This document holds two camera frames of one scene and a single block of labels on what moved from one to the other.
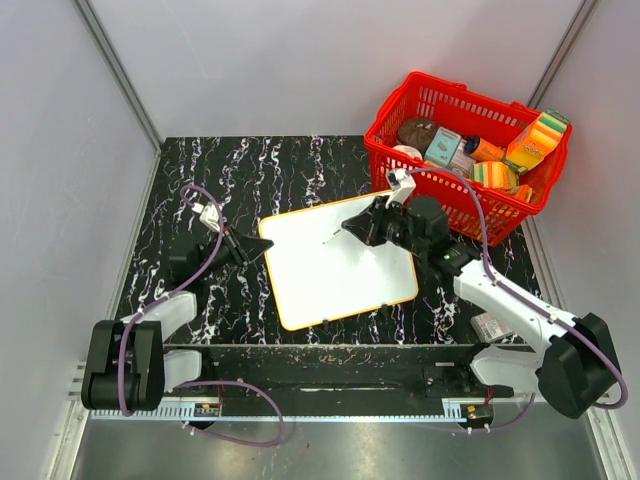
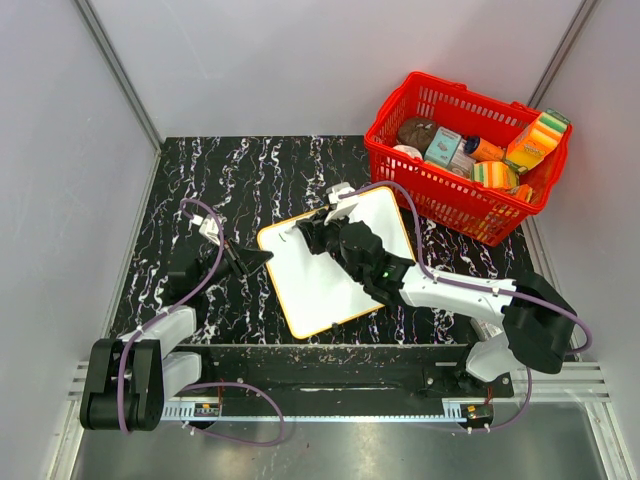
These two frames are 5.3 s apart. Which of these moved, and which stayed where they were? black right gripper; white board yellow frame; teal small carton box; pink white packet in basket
Moved: black right gripper
Stayed: teal small carton box; pink white packet in basket; white board yellow frame
